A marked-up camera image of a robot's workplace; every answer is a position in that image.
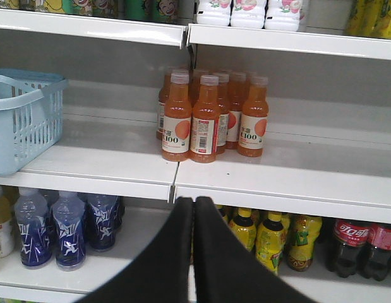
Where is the white peach drink bottle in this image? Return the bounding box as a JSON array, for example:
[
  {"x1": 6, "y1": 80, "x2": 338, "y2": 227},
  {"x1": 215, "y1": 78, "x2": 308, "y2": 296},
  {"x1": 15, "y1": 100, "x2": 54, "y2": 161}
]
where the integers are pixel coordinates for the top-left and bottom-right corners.
[
  {"x1": 264, "y1": 0, "x2": 310, "y2": 32},
  {"x1": 196, "y1": 0, "x2": 232, "y2": 26},
  {"x1": 230, "y1": 0, "x2": 267, "y2": 29}
]

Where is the light blue plastic basket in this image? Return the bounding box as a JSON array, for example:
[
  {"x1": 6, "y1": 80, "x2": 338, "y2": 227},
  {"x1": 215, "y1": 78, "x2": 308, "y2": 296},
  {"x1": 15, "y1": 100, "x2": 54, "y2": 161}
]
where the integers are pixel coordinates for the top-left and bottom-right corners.
[{"x1": 0, "y1": 68, "x2": 68, "y2": 177}]

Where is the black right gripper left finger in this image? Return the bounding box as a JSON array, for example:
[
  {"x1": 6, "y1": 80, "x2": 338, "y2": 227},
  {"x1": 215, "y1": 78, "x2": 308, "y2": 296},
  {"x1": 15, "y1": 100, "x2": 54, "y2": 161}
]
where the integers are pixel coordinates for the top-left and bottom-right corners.
[{"x1": 79, "y1": 198, "x2": 193, "y2": 302}]

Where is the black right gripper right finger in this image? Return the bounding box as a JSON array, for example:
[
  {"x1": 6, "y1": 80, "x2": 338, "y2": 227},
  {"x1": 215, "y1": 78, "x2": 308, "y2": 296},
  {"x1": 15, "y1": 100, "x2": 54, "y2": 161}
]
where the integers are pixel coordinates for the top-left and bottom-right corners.
[{"x1": 193, "y1": 196, "x2": 313, "y2": 302}]

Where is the orange C100 juice bottle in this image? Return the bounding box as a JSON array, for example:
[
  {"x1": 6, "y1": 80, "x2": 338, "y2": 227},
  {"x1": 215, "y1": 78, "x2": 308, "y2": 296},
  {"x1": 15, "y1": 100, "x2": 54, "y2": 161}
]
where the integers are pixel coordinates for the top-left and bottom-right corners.
[
  {"x1": 190, "y1": 74, "x2": 220, "y2": 163},
  {"x1": 162, "y1": 69, "x2": 192, "y2": 162},
  {"x1": 226, "y1": 71, "x2": 246, "y2": 150},
  {"x1": 237, "y1": 76, "x2": 268, "y2": 157}
]

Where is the green cartoon drink can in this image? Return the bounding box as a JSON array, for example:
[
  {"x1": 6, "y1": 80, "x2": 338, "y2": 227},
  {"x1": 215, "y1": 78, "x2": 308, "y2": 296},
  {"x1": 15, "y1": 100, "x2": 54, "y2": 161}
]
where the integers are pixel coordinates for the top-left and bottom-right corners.
[
  {"x1": 69, "y1": 0, "x2": 118, "y2": 18},
  {"x1": 124, "y1": 0, "x2": 179, "y2": 24}
]

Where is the orange vitamin drink bottle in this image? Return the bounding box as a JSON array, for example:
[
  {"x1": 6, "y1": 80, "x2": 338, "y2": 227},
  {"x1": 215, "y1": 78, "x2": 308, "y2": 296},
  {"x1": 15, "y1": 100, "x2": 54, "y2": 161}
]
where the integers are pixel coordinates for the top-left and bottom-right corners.
[{"x1": 0, "y1": 186, "x2": 15, "y2": 258}]

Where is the black cola bottle red label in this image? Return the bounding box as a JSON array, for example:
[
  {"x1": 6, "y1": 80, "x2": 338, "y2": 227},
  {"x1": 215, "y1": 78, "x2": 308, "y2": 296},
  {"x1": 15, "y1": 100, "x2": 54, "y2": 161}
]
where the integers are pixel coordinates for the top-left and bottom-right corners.
[
  {"x1": 326, "y1": 218, "x2": 370, "y2": 278},
  {"x1": 363, "y1": 223, "x2": 391, "y2": 282}
]

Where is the yellow lemon tea bottle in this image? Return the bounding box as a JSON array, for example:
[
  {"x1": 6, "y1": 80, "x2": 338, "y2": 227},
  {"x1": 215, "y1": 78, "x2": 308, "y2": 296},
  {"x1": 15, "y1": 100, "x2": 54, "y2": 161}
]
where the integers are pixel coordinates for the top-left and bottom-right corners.
[
  {"x1": 287, "y1": 215, "x2": 322, "y2": 271},
  {"x1": 229, "y1": 208, "x2": 257, "y2": 252},
  {"x1": 255, "y1": 211, "x2": 286, "y2": 275}
]

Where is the white store shelving unit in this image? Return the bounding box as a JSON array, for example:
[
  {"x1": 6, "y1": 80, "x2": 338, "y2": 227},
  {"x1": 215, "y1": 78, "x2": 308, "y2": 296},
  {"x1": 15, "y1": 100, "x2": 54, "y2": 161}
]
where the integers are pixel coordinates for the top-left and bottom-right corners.
[{"x1": 0, "y1": 1, "x2": 391, "y2": 302}]

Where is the blue sports drink bottle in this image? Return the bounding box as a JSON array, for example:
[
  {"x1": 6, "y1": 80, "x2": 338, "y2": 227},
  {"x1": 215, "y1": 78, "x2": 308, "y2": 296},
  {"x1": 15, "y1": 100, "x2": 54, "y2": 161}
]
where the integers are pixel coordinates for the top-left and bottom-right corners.
[
  {"x1": 88, "y1": 193, "x2": 116, "y2": 251},
  {"x1": 52, "y1": 191, "x2": 86, "y2": 271},
  {"x1": 15, "y1": 187, "x2": 52, "y2": 268}
]

